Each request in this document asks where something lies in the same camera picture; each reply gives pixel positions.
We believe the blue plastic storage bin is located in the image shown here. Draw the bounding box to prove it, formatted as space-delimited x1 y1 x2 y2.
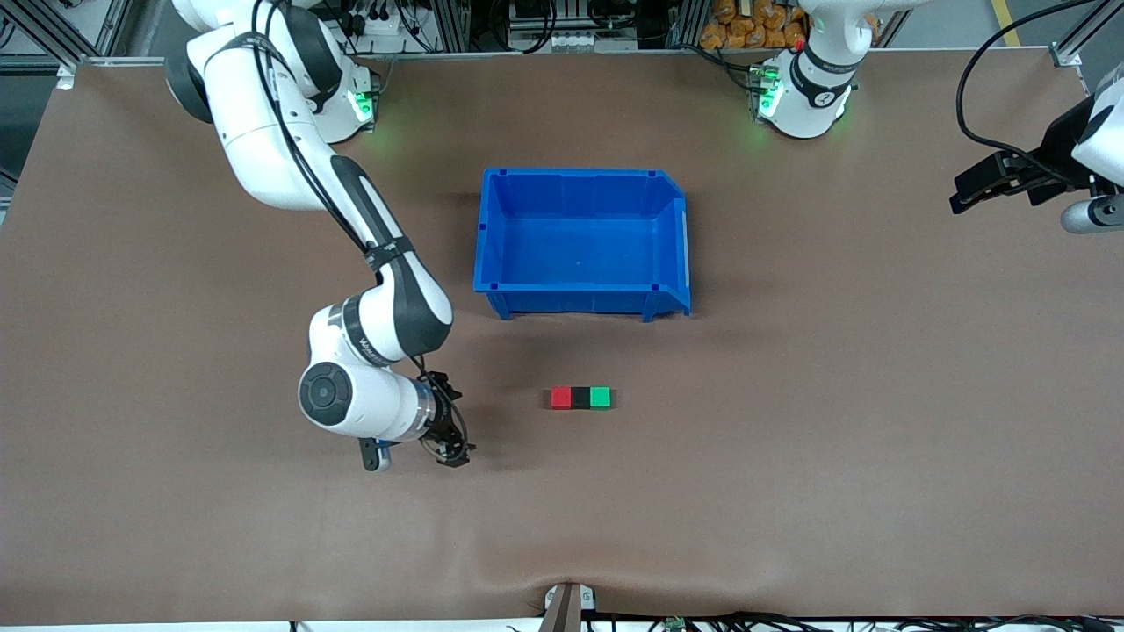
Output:
472 168 693 323

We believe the orange bag pile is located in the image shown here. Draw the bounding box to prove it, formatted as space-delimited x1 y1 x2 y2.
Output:
700 0 811 51

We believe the white power strip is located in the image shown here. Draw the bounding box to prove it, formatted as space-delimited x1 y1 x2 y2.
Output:
344 7 414 40

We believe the aluminium frame profile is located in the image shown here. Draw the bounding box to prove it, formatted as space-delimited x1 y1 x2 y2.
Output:
0 0 82 90
1051 0 1124 68

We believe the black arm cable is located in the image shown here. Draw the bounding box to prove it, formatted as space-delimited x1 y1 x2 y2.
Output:
955 0 1099 183
250 0 468 444

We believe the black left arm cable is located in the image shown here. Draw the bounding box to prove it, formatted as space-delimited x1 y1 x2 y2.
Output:
955 0 1099 183

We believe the metal table clamp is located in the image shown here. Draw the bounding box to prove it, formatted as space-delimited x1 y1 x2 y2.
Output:
542 582 597 632

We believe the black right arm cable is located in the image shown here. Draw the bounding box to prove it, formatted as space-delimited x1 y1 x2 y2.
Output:
250 0 468 444

